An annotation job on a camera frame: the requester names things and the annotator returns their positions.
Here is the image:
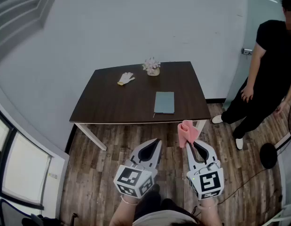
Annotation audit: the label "pink bangle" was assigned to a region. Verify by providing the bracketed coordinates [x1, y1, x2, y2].
[197, 200, 218, 210]

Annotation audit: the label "white work glove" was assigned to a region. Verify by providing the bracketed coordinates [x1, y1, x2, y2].
[117, 72, 136, 86]

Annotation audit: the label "grey panelled door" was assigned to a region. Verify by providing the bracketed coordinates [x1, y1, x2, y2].
[0, 0, 65, 65]

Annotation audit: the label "person's black trousers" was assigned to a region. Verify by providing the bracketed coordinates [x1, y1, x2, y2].
[135, 184, 185, 219]

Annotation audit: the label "window with dark frame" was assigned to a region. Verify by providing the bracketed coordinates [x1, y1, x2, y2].
[0, 107, 53, 207]

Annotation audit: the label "black floor cable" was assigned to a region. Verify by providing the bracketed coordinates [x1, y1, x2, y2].
[217, 167, 269, 206]

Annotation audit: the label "thin bracelet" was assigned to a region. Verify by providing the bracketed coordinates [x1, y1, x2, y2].
[120, 194, 139, 206]

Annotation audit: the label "pink flowers in cream pot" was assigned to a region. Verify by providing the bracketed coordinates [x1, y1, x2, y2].
[142, 57, 161, 76]

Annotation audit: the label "person's right forearm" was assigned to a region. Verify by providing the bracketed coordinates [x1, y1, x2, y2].
[197, 198, 221, 226]

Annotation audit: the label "frosted glass door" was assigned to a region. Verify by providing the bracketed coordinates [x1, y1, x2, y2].
[221, 0, 287, 110]

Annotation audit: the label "person's left forearm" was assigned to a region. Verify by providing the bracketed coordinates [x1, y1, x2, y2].
[109, 194, 139, 226]

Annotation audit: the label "blue-grey notebook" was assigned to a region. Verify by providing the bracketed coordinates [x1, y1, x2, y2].
[152, 91, 175, 118]

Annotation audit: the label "person's beige shirt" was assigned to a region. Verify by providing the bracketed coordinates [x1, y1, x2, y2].
[133, 210, 200, 226]

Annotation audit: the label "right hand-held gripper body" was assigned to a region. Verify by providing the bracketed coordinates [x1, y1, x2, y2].
[186, 160, 225, 201]

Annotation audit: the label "white table leg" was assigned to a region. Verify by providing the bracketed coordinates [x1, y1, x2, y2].
[74, 122, 108, 152]
[195, 120, 207, 137]

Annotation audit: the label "pink cloth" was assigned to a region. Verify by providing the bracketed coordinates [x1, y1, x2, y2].
[178, 120, 199, 149]

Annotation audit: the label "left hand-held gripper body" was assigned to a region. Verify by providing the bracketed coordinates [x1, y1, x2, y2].
[113, 159, 158, 200]

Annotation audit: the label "black office chair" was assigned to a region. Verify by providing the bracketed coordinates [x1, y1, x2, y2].
[0, 198, 78, 226]

